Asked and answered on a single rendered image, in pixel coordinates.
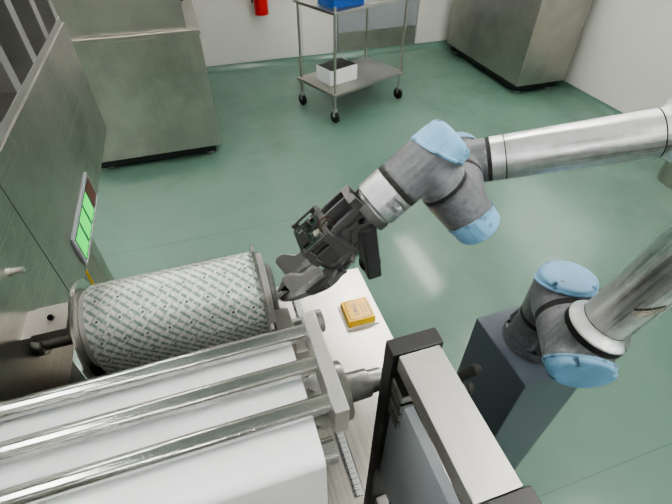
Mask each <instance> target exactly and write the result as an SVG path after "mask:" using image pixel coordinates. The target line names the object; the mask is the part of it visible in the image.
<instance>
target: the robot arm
mask: <svg viewBox="0 0 672 504"><path fill-rule="evenodd" d="M410 138H411V139H410V140H409V141H408V142H407V143H405V144H404V145H403V146H402V147H401V148H400V149H399V150H398V151H397V152H395V153H394V154H393V155H392V156H391V157H390V158H389V159H388V160H387V161H386V162H384V163H383V164H382V165H381V166H380V167H379V169H378V168H377V169H376V170H375V171H374V172H373V173H372V174H371V175H369V176H368V177H367V178H366V179H365V180H364V181H363V182H362V183H361V184H360V185H359V190H358V189H356V190H355V191H354V190H353V189H352V188H351V187H350V186H349V185H348V184H347V185H345V186H344V187H343V188H342V189H341V190H340V191H339V192H338V193H337V194H336V195H335V196H333V197H332V198H331V199H330V200H329V201H328V202H327V203H326V204H325V205H324V206H323V207H321V208H319V207H318V206H316V205H315V204H314V205H313V206H312V207H311V208H310V209H309V210H308V211H307V212H306V213H305V214H304V215H302V216H301V217H300V218H299V219H298V220H297V221H296V222H295V223H294V224H293V225H292V226H291V228H293V229H294V231H293V233H294V235H295V238H296V241H297V243H298V246H299V248H300V252H298V253H297V254H295V255H289V254H281V255H279V256H278V257H277V258H276V261H275V262H276V264H277V265H278V267H279V268H280V269H281V270H282V271H283V272H284V274H285V276H283V278H282V282H281V284H280V286H279V288H278V290H277V291H278V292H279V291H283V290H288V289H289V291H288V292H286V293H285V294H284V295H283V296H282V297H281V298H280V301H282V302H289V301H295V300H299V299H303V298H306V297H308V296H310V295H311V296H313V295H316V294H318V293H320V292H323V291H325V290H327V289H329V288H331V287H332V286H333V285H334V284H336V283H337V282H338V281H339V279H340V278H341V277H342V276H343V275H344V274H346V273H347V269H348V268H349V267H350V266H351V264H352V263H355V259H356V256H357V255H358V254H359V266H360V268H361V269H362V270H363V271H364V272H365V274H366V276H367V278H368V279H369V280H371V279H374V278H377V277H380V276H381V275H382V273H381V259H380V254H379V245H378V236H377V229H379V230H383V229H384V228H385V227H386V226H387V225H388V223H393V222H394V221H395V220H396V219H397V218H398V217H400V216H401V215H402V214H403V213H404V212H405V211H407V210H408V209H409V208H410V207H411V206H413V205H414V204H415V203H417V202H418V201H419V200H420V199H421V200H422V201H423V202H424V203H425V204H426V206H427V207H428V208H429V209H430V210H431V211H432V212H433V213H434V215H435V216H436V217H437V218H438V219H439V220H440V221H441V222H442V224H443V225H444V226H445V227H446V228H447V229H448V232H449V233H452V234H453V235H454V236H455V237H456V238H457V239H458V240H459V241H460V242H461V243H463V244H466V245H474V244H478V243H480V242H482V241H483V240H486V239H488V238H489V237H490V236H491V235H492V234H493V233H494V232H495V231H496V229H497V228H498V226H499V223H500V215H499V213H498V211H497V210H496V208H495V207H494V204H493V203H492V202H490V201H489V199H488V198H487V196H486V191H485V184H484V182H488V181H496V180H503V179H511V178H518V177H525V176H532V175H539V174H546V173H553V172H561V171H568V170H575V169H582V168H589V167H596V166H603V165H611V164H618V163H625V162H632V161H639V160H646V159H653V158H661V157H663V158H664V159H666V160H667V161H669V162H672V98H670V99H668V100H667V101H666V102H665V103H664V104H663V105H662V106H661V107H658V108H652V109H646V110H641V111H635V112H629V113H623V114H617V115H612V116H606V117H600V118H594V119H588V120H582V121H577V122H571V123H565V124H559V125H553V126H548V127H542V128H536V129H530V130H524V131H519V132H513V133H507V134H501V135H495V136H489V137H484V138H479V139H476V138H475V137H474V136H473V135H471V134H469V133H466V132H455V131H454V130H453V129H452V128H451V127H450V126H449V125H448V124H447V123H446V122H444V121H443V120H440V119H435V120H433V121H431V122H430V123H429V124H428V125H425V126H424V127H423V128H422V129H421V130H419V131H418V132H417V133H416V134H415V135H412V136H411V137H410ZM309 213H311V214H312V215H311V216H310V217H309V218H308V219H306V220H305V221H304V222H303V223H302V224H301V225H300V224H298V223H299V222H300V221H302V220H303V219H304V218H305V217H306V216H307V215H308V214H309ZM320 266H322V267H323V268H324V269H323V270H322V269H321V267H320ZM598 289H599V281H598V279H597V277H596V276H595V275H594V274H593V273H592V272H591V271H589V270H588V269H586V268H585V267H582V266H580V265H579V264H576V263H573V262H569V261H563V260H553V261H549V262H546V263H544V264H543V265H541V266H540V268H539V270H538V271H537V272H536V273H535V275H534V279H533V282H532V284H531V286H530V288H529V290H528V292H527V295H526V297H525V299H524V301H523V303H522V305H521V306H520V307H519V308H518V309H516V310H515V311H514V312H513V313H511V314H510V315H509V316H508V318H507V319H506V321H505V323H504V326H503V338H504V340H505V342H506V344H507V346H508V347H509V348H510V349H511V351H512V352H513V353H515V354H516V355H517V356H518V357H520V358H521V359H523V360H525V361H527V362H530V363H532V364H536V365H541V366H545V369H546V372H547V374H548V376H549V377H550V378H551V379H552V380H554V381H555V382H557V383H559V384H562V385H565V386H569V387H575V388H595V387H601V386H604V385H607V384H610V383H612V382H613V381H615V380H616V379H617V377H618V369H619V368H618V366H617V365H616V364H615V362H616V360H617V359H618V358H620V357H621V356H622V355H624V354H625V353H627V352H628V351H629V350H630V348H631V345H632V341H631V336H633V335H634V334H635V333H637V332H638V331H639V330H641V329H642V328H643V327H645V326H646V325H647V324H649V323H650V322H651V321H653V320H654V319H655V318H657V317H658V316H660V315H661V314H662V313H664V312H665V311H666V310H668V309H669V308H670V307H672V225H671V226H670V227H669V228H668V229H667V230H666V231H665V232H663V233H662V234H661V235H660V236H659V237H658V238H657V239H656V240H655V241H654V242H653V243H651V244H650V245H649V246H648V247H647V248H646V249H645V250H644V251H643V252H642V253H640V254H639V255H638V256H637V257H636V258H635V259H634V260H633V261H632V262H631V263H630V264H628V265H627V266H626V267H625V268H624V269H623V270H622V271H621V272H620V273H619V274H618V275H616V276H615V277H614V278H613V279H612V280H611V281H610V282H609V283H608V284H607V285H605V286H604V287H603V288H602V289H601V290H600V291H599V292H598Z"/></svg>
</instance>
